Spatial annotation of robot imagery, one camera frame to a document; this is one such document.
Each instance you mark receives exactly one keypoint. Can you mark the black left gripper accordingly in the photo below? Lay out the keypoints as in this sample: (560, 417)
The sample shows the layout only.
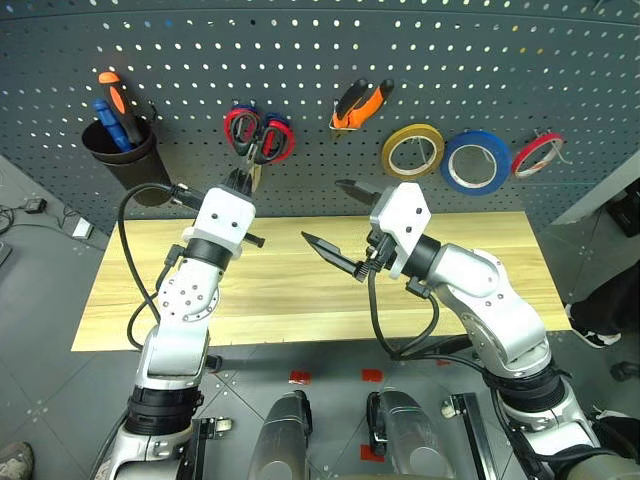
(235, 191)

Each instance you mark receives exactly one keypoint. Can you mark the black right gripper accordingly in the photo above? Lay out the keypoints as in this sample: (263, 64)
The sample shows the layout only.
(382, 252)

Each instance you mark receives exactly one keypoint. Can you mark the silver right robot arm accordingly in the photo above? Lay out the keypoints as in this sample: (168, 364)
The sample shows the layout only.
(500, 310)

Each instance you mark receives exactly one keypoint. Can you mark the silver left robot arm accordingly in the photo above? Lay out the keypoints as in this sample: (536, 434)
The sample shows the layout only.
(175, 325)

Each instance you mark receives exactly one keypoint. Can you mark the yellow tape roll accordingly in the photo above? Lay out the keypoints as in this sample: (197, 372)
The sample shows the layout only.
(390, 157)

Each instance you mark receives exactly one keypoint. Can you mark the dark grey perforated pegboard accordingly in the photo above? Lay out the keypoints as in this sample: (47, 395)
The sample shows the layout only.
(310, 60)

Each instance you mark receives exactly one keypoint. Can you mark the blue tape roll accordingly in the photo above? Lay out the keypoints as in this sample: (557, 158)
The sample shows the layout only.
(500, 162)

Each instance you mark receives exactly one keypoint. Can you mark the red tape roll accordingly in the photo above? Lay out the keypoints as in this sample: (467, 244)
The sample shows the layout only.
(524, 154)

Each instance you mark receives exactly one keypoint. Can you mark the black cup tool holder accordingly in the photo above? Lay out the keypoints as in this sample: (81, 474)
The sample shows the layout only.
(135, 165)

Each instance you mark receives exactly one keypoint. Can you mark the small white box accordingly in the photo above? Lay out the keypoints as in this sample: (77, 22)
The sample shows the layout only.
(82, 228)

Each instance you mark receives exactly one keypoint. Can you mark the dark silvery rounded shape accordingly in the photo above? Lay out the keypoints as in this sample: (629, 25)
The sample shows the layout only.
(410, 435)
(282, 435)

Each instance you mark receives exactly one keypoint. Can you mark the black metal table leg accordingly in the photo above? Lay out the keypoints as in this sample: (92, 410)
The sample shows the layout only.
(472, 430)
(207, 445)

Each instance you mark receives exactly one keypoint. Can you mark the black white sneaker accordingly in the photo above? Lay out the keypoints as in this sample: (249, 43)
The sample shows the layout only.
(595, 335)

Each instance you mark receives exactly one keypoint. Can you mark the person's black trouser leg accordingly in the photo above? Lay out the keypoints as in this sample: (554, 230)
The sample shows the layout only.
(610, 305)

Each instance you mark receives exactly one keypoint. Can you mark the black box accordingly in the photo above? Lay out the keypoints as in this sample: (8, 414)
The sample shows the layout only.
(626, 207)

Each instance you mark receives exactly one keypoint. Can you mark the black caster wheel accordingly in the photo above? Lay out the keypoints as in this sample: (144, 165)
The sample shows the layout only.
(626, 371)

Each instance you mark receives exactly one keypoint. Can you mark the grey brown shoe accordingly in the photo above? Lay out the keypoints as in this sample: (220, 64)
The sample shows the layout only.
(15, 462)

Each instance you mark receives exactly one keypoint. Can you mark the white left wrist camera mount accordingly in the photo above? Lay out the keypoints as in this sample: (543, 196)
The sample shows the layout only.
(222, 215)

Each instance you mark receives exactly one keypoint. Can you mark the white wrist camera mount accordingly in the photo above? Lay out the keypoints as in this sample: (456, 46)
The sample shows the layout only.
(222, 215)
(400, 210)

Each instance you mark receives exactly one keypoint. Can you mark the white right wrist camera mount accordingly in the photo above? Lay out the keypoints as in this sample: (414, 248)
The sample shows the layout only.
(400, 210)

